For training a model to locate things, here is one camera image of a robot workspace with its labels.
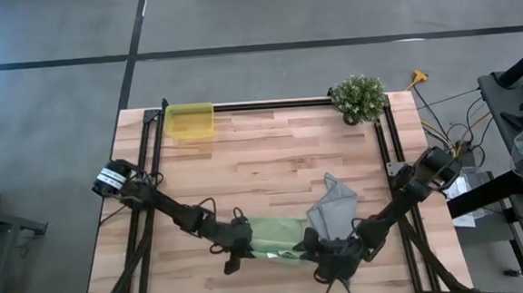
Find yellow plug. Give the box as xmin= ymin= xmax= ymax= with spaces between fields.
xmin=403 ymin=68 xmax=431 ymax=93

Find green microfiber towel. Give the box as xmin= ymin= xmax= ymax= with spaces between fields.
xmin=246 ymin=212 xmax=313 ymax=271

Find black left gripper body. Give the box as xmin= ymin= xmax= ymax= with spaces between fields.
xmin=210 ymin=218 xmax=257 ymax=263

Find grey desk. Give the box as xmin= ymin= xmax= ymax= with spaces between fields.
xmin=437 ymin=42 xmax=523 ymax=293

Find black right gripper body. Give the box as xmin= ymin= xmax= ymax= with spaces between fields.
xmin=303 ymin=238 xmax=366 ymax=285

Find bushy potted plant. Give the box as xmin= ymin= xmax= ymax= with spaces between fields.
xmin=327 ymin=72 xmax=390 ymax=129

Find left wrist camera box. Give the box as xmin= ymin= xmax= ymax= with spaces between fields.
xmin=222 ymin=251 xmax=245 ymax=276

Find black aluminium table frame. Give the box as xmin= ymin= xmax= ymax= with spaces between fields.
xmin=72 ymin=79 xmax=480 ymax=293

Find grey microfiber towel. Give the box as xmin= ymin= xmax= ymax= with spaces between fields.
xmin=303 ymin=171 xmax=365 ymax=293

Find white papers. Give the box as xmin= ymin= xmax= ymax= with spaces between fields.
xmin=441 ymin=169 xmax=479 ymax=230

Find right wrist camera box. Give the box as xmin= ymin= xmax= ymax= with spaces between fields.
xmin=301 ymin=227 xmax=322 ymax=254

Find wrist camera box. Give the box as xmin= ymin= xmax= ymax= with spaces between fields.
xmin=222 ymin=251 xmax=245 ymax=276
xmin=301 ymin=227 xmax=322 ymax=254

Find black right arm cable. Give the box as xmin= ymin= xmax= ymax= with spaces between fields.
xmin=321 ymin=275 xmax=355 ymax=293

